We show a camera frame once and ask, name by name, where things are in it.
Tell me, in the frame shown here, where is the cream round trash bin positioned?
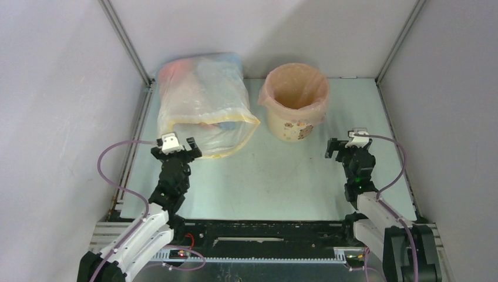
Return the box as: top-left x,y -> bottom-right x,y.
264,63 -> 331,143

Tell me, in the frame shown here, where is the pink plastic trash bag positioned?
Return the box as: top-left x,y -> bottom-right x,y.
258,63 -> 330,125

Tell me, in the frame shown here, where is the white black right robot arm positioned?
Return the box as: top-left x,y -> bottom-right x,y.
325,131 -> 443,281

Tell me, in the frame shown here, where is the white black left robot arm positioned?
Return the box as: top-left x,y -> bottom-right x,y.
77,132 -> 202,281

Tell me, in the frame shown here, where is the large translucent bag of bags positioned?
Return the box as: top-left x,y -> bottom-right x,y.
156,53 -> 260,159

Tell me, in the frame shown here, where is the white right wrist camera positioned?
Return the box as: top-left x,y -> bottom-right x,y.
345,127 -> 371,148

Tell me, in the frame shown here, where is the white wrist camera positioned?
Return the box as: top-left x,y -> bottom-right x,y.
156,132 -> 185,155
345,127 -> 371,148

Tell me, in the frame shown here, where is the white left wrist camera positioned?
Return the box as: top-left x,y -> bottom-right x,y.
156,132 -> 185,155

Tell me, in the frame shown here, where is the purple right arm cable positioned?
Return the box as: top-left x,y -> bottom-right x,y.
352,133 -> 421,282

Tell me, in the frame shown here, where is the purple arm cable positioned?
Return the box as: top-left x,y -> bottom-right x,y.
352,133 -> 421,282
88,140 -> 207,282

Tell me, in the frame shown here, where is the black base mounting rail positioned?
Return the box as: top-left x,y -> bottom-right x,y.
149,219 -> 380,260

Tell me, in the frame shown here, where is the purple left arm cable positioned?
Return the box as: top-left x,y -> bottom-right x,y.
88,140 -> 207,282

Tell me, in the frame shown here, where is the left corner aluminium post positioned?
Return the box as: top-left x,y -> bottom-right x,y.
98,0 -> 153,88

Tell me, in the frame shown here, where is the corner aluminium post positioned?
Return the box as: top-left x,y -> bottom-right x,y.
375,0 -> 428,86
98,0 -> 153,88

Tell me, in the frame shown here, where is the aluminium front frame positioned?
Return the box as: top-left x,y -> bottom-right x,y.
78,221 -> 456,282

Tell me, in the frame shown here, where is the right corner aluminium post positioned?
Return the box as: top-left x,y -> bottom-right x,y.
375,0 -> 428,86

